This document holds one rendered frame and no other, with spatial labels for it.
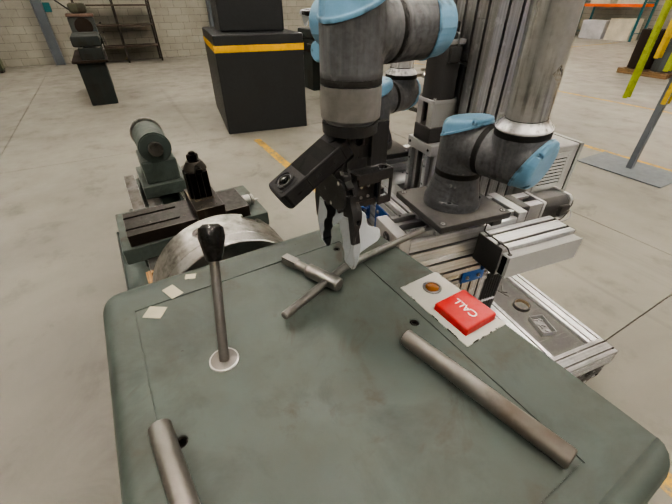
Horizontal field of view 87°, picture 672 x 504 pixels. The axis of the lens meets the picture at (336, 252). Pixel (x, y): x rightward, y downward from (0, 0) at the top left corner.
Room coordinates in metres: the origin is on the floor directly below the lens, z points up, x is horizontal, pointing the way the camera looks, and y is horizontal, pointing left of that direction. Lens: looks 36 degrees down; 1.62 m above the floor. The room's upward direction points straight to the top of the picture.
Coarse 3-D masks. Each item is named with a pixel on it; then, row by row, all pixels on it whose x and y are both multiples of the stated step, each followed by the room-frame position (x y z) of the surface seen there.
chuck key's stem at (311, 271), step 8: (288, 256) 0.47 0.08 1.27; (288, 264) 0.46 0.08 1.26; (296, 264) 0.45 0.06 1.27; (304, 264) 0.45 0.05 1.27; (312, 264) 0.44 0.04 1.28; (304, 272) 0.43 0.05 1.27; (312, 272) 0.43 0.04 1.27; (320, 272) 0.42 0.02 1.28; (328, 272) 0.42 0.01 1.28; (320, 280) 0.41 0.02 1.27; (328, 280) 0.41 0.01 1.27; (336, 280) 0.40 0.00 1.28; (336, 288) 0.40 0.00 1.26
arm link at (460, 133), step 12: (456, 120) 0.85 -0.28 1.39; (468, 120) 0.83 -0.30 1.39; (480, 120) 0.83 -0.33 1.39; (492, 120) 0.84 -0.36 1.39; (444, 132) 0.87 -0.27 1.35; (456, 132) 0.83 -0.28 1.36; (468, 132) 0.82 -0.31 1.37; (480, 132) 0.81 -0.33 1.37; (444, 144) 0.86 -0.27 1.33; (456, 144) 0.83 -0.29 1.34; (468, 144) 0.81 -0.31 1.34; (480, 144) 0.79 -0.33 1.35; (444, 156) 0.85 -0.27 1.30; (456, 156) 0.83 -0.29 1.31; (468, 156) 0.80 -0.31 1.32; (444, 168) 0.85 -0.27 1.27; (456, 168) 0.83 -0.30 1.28; (468, 168) 0.81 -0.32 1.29
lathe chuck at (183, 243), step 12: (216, 216) 0.66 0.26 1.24; (228, 216) 0.67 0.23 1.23; (240, 216) 0.68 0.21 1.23; (192, 228) 0.62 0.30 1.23; (228, 228) 0.61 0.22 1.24; (240, 228) 0.62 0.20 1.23; (252, 228) 0.63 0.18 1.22; (264, 228) 0.66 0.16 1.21; (180, 240) 0.60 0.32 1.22; (192, 240) 0.58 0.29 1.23; (168, 252) 0.58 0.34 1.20; (180, 252) 0.56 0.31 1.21; (156, 264) 0.59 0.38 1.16; (168, 264) 0.55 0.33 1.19; (156, 276) 0.56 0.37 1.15
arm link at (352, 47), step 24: (336, 0) 0.43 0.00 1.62; (360, 0) 0.43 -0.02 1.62; (384, 0) 0.44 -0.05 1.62; (336, 24) 0.43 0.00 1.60; (360, 24) 0.43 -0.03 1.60; (384, 24) 0.44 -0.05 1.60; (336, 48) 0.43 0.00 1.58; (360, 48) 0.43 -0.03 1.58; (384, 48) 0.45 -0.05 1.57; (336, 72) 0.43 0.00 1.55; (360, 72) 0.43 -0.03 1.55
